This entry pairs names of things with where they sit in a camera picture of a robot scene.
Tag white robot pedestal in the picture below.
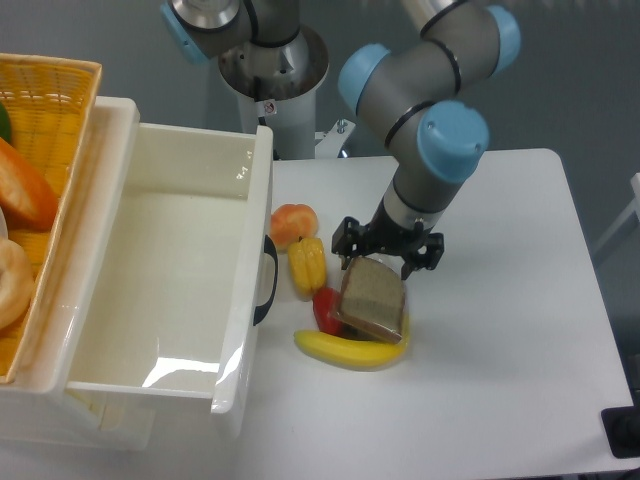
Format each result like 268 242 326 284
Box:
218 25 329 160

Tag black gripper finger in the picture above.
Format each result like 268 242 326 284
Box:
401 233 444 280
331 216 369 270

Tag orange peach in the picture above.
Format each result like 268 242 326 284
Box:
269 204 319 251

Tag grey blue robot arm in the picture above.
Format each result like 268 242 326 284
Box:
160 1 521 277

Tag beige bagel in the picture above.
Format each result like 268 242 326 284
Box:
1 238 34 328

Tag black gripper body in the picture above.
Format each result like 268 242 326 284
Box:
367 197 428 256

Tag yellow bell pepper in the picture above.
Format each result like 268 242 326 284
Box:
287 237 327 298

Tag yellow wicker basket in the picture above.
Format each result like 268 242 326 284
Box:
1 53 102 385

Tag red bell pepper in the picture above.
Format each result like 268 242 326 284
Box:
312 287 344 336

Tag black device at edge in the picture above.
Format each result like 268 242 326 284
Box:
601 406 639 459

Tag yellow banana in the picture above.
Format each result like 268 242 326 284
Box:
293 314 410 371

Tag white plastic drawer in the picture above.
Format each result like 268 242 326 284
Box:
67 124 273 414

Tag bagged toast slice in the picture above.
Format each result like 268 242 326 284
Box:
335 257 406 344

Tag green vegetable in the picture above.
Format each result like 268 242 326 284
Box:
0 104 12 144

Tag metal mounting bracket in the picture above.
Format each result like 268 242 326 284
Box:
315 118 356 159

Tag white frame at right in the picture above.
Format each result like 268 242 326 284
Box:
592 173 639 266

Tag white drawer cabinet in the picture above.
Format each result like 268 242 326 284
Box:
1 97 153 450

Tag black drawer handle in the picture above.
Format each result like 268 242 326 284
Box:
253 235 280 326

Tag orange bread loaf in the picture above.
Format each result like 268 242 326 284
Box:
1 139 59 231

